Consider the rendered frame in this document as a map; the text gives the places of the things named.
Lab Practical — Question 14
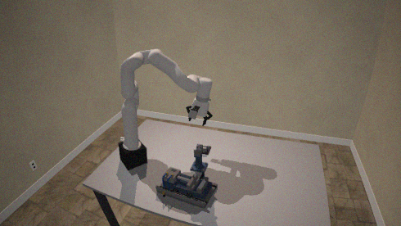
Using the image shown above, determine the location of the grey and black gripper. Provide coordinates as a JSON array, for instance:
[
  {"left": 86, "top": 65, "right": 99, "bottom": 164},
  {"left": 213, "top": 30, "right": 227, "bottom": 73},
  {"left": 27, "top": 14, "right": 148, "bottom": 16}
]
[{"left": 186, "top": 98, "right": 213, "bottom": 126}]

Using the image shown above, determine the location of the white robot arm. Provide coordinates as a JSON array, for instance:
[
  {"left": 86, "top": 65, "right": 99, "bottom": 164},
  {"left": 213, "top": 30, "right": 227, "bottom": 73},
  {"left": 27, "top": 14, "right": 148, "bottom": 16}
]
[{"left": 120, "top": 49, "right": 212, "bottom": 151}]

